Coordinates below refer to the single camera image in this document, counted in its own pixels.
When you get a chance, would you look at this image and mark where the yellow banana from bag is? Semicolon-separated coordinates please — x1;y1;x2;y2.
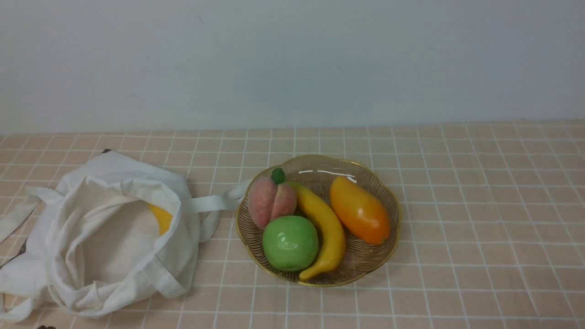
148;204;173;236

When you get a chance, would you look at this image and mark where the white cloth tote bag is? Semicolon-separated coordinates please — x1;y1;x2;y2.
1;150;249;323

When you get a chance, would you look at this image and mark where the pink peach with leaf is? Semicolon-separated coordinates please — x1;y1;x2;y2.
247;167;297;230

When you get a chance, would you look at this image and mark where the green apple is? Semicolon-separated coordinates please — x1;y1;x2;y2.
262;215;319;271

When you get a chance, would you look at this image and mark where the orange mango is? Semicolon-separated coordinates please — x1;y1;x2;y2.
330;176;391;245

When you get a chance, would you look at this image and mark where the yellow banana in basket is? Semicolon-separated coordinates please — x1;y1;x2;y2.
290;182;346;282

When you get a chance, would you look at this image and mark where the gold wire fruit basket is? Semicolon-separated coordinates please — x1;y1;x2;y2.
236;154;401;287

